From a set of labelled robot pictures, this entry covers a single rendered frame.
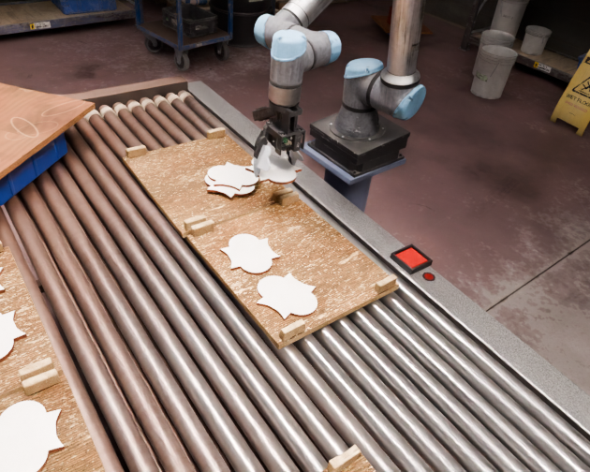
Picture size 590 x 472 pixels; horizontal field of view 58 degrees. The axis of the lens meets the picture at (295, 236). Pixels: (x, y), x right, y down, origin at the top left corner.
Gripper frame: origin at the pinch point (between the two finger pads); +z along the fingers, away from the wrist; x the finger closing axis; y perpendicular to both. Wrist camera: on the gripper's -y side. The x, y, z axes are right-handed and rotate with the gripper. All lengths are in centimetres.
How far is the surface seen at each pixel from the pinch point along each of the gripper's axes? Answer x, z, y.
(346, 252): 6.3, 11.9, 25.7
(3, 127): -54, 2, -53
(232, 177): -4.2, 9.7, -13.7
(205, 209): -16.3, 12.1, -6.8
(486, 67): 317, 83, -157
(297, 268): -8.1, 11.8, 24.5
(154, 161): -18.5, 12.4, -34.9
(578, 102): 340, 86, -85
